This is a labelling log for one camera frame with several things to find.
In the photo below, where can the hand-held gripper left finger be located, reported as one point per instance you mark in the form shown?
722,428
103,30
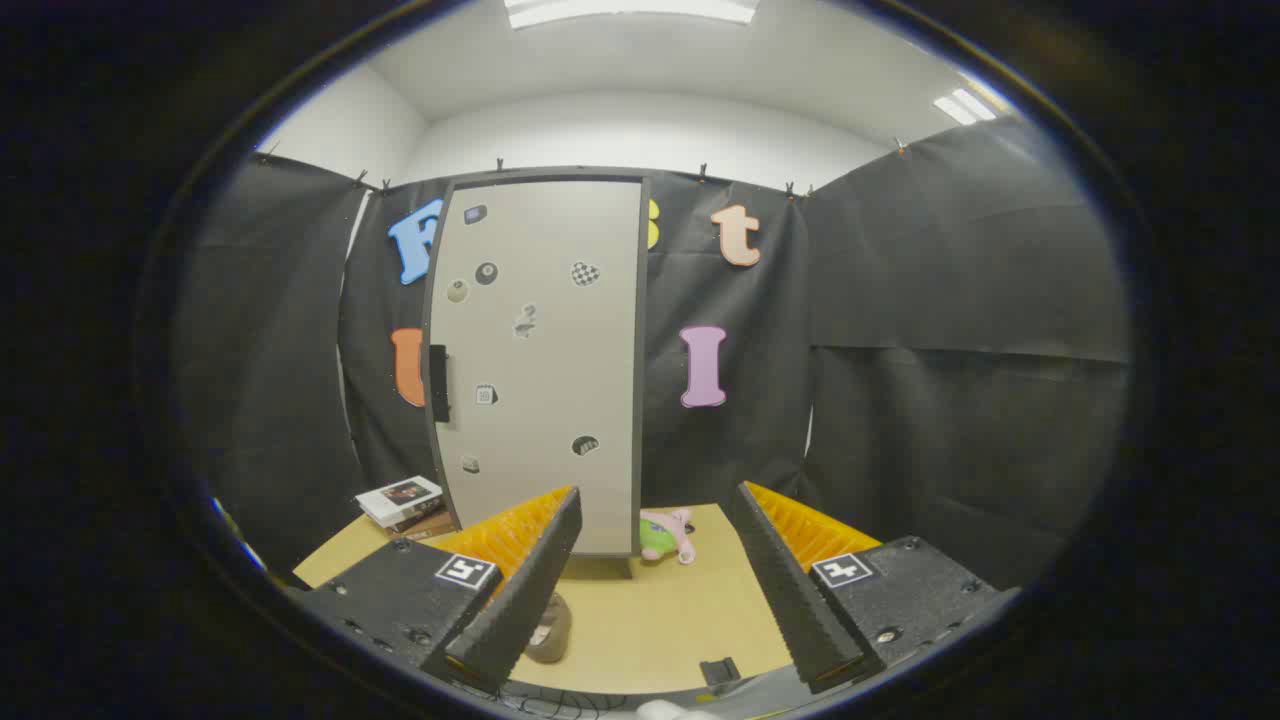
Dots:
530,590

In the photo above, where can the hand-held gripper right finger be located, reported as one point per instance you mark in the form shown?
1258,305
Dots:
790,590

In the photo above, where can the fuzzy brown shoe with bow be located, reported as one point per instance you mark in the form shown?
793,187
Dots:
552,630

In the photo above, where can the dark grey shoe cabinet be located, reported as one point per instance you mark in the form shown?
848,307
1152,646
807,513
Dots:
643,400

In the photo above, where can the light grey shoe cabinet door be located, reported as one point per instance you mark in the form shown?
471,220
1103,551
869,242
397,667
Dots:
550,360

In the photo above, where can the brown book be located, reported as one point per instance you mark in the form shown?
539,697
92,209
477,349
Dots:
425,525

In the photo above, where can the pink and green plush toy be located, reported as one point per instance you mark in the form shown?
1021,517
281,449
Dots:
660,540

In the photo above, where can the black backdrop cloth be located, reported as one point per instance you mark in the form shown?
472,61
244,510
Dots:
950,350

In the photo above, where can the small ceiling light panel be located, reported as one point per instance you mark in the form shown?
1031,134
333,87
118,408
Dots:
965,105

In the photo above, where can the long ceiling light panel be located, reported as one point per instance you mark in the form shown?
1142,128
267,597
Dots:
630,10

